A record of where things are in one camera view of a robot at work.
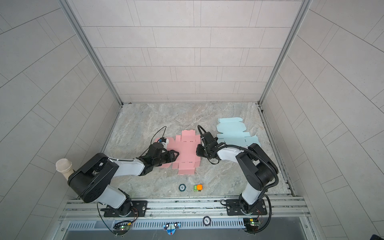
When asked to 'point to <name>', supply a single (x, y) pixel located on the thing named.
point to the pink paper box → (186, 145)
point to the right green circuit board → (251, 225)
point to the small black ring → (182, 187)
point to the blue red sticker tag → (171, 228)
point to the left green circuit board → (121, 230)
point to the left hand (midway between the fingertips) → (180, 153)
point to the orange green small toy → (198, 187)
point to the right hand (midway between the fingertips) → (195, 152)
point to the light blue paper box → (233, 132)
